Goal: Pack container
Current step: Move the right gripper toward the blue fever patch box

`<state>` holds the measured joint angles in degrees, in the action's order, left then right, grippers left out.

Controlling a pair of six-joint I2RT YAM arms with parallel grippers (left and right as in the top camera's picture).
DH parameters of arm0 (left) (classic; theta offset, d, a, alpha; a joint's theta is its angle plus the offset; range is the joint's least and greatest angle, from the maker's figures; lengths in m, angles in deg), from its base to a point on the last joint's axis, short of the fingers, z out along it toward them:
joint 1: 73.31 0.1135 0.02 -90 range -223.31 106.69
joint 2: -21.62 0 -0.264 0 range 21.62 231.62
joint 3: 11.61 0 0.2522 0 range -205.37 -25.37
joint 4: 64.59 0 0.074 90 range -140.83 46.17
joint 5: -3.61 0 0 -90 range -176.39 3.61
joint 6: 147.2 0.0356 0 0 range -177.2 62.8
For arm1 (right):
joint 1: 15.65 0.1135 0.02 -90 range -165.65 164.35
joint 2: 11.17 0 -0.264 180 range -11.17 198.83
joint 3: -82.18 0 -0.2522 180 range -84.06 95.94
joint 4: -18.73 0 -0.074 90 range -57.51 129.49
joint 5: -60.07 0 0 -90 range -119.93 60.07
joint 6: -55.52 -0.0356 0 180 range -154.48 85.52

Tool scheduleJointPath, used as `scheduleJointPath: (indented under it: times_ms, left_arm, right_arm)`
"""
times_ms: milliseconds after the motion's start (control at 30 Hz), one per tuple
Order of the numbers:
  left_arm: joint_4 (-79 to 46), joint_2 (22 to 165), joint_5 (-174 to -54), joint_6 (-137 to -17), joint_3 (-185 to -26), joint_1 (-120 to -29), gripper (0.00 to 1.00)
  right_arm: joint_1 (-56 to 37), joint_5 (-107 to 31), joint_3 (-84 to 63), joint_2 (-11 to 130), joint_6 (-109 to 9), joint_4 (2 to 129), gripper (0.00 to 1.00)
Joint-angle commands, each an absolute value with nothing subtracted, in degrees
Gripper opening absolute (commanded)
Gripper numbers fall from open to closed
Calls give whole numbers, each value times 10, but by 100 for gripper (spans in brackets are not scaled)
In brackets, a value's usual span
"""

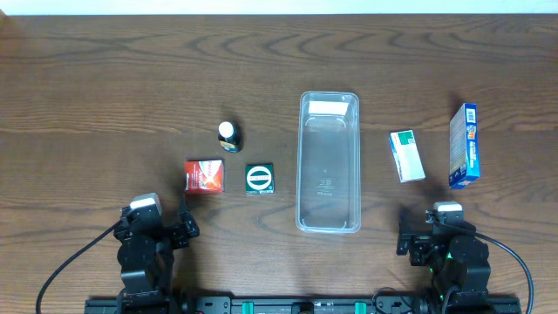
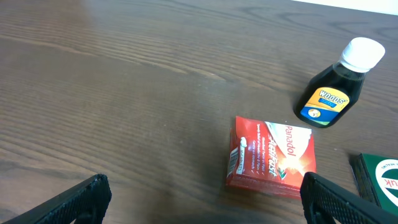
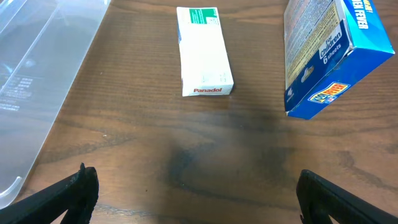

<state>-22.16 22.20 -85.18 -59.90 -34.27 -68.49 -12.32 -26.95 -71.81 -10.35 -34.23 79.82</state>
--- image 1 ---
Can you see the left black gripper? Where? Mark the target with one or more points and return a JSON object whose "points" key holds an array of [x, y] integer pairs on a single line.
{"points": [[182, 229]]}

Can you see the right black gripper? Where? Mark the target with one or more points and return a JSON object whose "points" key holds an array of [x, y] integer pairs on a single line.
{"points": [[410, 242]]}

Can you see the red Panadol box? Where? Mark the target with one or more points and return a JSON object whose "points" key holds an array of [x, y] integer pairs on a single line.
{"points": [[204, 177]]}

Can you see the white green medicine box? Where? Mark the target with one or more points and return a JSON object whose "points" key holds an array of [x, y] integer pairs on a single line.
{"points": [[406, 156]]}

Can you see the clear plastic container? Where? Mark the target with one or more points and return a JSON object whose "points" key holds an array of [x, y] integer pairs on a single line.
{"points": [[328, 176]]}

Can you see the blue cooling sheet box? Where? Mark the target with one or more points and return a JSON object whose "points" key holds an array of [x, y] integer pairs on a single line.
{"points": [[464, 160]]}

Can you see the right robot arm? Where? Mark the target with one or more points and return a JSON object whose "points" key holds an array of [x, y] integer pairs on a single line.
{"points": [[457, 259]]}

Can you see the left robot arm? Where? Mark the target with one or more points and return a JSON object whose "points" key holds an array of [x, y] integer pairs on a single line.
{"points": [[146, 256]]}

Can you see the green white square box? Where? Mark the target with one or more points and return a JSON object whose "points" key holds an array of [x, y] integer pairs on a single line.
{"points": [[259, 179]]}

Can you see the dark syrup bottle white cap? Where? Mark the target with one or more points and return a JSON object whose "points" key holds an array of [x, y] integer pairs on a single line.
{"points": [[229, 138]]}

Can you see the black mounting rail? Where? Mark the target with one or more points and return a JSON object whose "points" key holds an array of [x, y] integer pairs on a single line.
{"points": [[378, 304]]}

